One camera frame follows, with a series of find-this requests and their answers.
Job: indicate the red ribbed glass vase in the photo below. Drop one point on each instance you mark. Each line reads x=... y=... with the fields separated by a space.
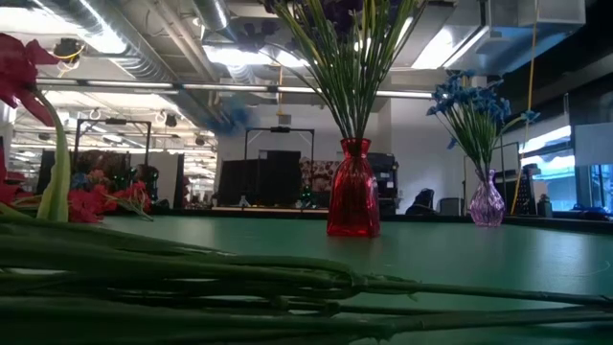
x=353 y=201

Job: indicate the red artificial flower bunch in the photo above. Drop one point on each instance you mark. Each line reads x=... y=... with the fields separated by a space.
x=191 y=273
x=88 y=203
x=136 y=191

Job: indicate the purple ribbed glass vase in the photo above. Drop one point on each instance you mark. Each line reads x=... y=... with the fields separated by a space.
x=487 y=206

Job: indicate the red floral print cloth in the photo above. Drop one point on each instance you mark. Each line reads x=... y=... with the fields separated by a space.
x=320 y=175

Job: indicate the black monitor panel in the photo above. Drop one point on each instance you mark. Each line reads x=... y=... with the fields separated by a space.
x=258 y=179

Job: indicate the black equipment stack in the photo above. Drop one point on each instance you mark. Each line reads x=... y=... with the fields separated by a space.
x=388 y=177

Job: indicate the black office chair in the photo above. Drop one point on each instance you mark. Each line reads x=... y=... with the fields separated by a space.
x=422 y=201

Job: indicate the black robot with green lights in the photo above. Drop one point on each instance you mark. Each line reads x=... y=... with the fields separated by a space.
x=148 y=175

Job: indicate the long ceiling light bar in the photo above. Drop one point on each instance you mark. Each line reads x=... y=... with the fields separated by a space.
x=143 y=85

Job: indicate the green table mat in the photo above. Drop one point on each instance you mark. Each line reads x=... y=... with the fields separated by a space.
x=479 y=259

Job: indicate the white framed partition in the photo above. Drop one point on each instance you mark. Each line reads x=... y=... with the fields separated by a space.
x=510 y=160

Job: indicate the pink flower bouquet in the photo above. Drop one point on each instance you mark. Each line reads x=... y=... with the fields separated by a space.
x=98 y=176

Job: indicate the black perforated panel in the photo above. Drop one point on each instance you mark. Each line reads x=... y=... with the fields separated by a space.
x=526 y=194

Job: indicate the pale blue flower bouquet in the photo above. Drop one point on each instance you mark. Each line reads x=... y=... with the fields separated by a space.
x=79 y=182

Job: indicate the blue cloth heap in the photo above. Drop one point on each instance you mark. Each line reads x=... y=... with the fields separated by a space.
x=594 y=212

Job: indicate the silver ventilation duct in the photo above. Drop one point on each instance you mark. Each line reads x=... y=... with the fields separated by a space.
x=143 y=67

